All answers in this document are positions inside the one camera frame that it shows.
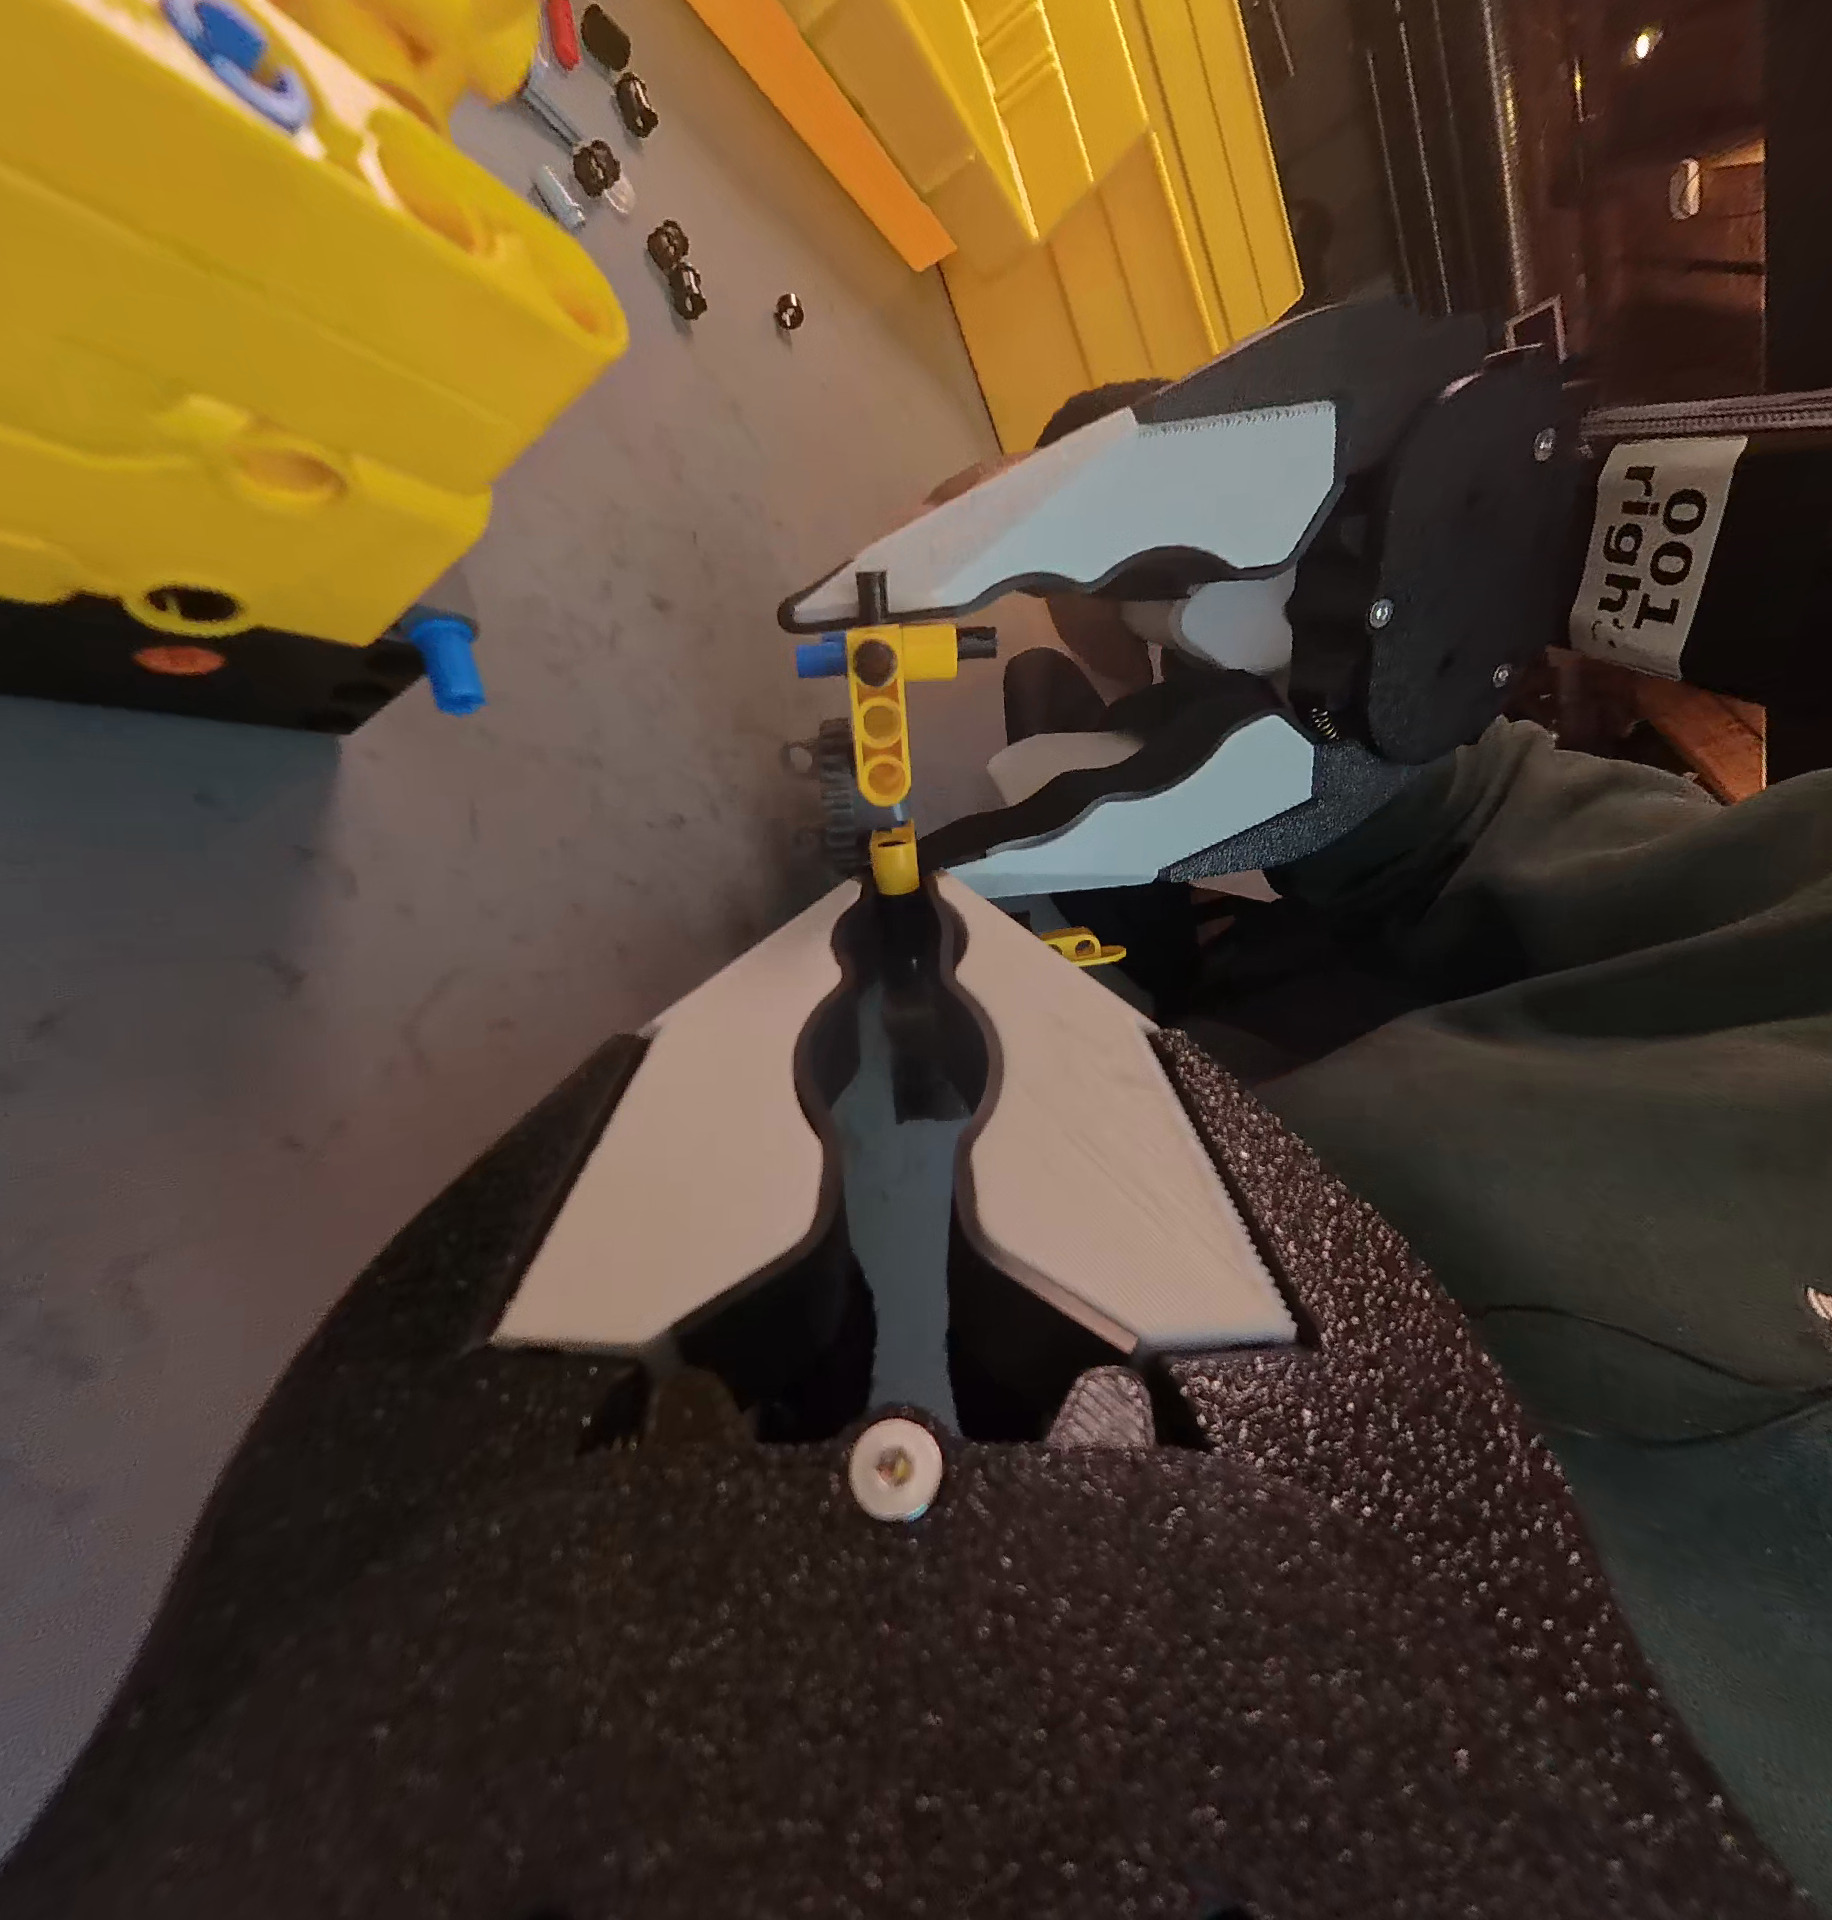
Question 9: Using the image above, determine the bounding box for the yellow black lego model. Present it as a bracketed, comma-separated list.
[0, 0, 635, 742]

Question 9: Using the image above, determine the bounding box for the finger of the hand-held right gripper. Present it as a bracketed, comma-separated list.
[782, 400, 1345, 674]
[927, 701, 1329, 906]

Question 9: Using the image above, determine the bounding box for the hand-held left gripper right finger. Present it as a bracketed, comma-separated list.
[932, 871, 1300, 1362]

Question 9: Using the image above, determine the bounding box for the yellow ribbed storage bin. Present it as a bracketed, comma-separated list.
[916, 0, 1305, 453]

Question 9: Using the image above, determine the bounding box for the person's right forearm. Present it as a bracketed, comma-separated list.
[1189, 716, 1832, 1082]

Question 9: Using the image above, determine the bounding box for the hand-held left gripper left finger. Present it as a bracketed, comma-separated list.
[489, 880, 871, 1375]

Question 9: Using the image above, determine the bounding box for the yellow lego gear subassembly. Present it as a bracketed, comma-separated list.
[782, 569, 1127, 1130]

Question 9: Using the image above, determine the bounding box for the pile of small lego pins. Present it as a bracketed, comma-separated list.
[519, 0, 812, 332]

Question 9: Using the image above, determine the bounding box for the person's right hand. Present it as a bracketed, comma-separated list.
[927, 378, 1171, 507]

